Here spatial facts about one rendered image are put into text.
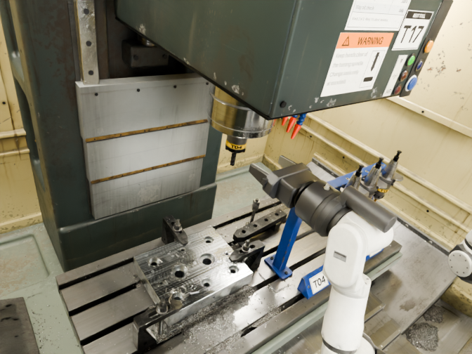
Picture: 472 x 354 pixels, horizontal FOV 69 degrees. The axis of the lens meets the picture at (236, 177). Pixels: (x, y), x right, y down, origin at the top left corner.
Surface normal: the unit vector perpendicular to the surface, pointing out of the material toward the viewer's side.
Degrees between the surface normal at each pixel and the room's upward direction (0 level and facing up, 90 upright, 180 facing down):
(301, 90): 90
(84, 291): 0
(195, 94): 90
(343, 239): 79
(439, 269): 24
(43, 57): 90
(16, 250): 0
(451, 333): 17
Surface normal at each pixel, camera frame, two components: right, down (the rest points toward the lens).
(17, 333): 0.47, -0.84
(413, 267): -0.18, -0.64
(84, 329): 0.16, -0.81
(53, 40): 0.59, 0.53
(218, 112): -0.67, 0.33
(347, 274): -0.74, 0.07
